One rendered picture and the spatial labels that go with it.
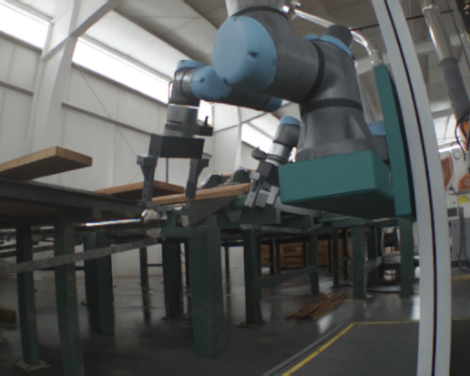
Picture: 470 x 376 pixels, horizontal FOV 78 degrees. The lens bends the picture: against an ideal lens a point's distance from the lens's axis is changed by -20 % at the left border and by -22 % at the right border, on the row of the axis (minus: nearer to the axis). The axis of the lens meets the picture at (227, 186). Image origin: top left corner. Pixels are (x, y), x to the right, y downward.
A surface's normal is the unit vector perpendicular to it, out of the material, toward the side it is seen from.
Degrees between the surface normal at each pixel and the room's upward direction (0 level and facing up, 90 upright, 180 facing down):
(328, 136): 72
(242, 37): 97
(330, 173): 90
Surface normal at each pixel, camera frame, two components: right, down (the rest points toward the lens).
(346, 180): -0.59, -0.12
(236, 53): -0.84, 0.07
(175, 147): 0.71, 0.26
